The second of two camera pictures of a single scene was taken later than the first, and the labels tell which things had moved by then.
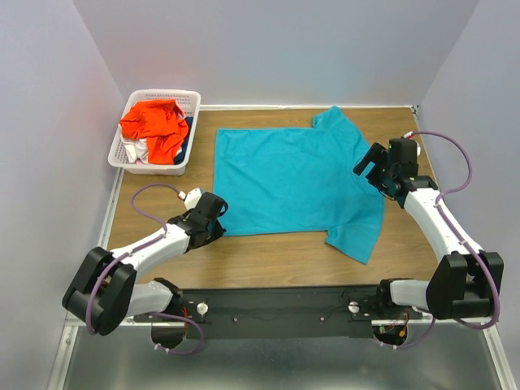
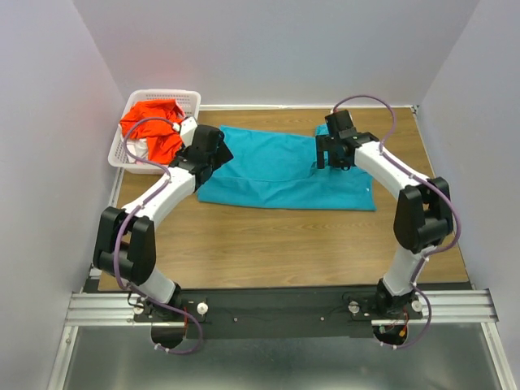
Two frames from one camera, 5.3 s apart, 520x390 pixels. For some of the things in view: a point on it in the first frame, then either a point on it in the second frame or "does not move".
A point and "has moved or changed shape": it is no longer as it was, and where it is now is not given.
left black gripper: x=215 y=229 to x=222 y=150
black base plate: x=350 y=312 does not move
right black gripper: x=374 y=163 to x=321 y=150
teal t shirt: x=299 y=179 has moved or changed shape
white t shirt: x=136 y=149 does not move
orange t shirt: x=162 y=123 does not move
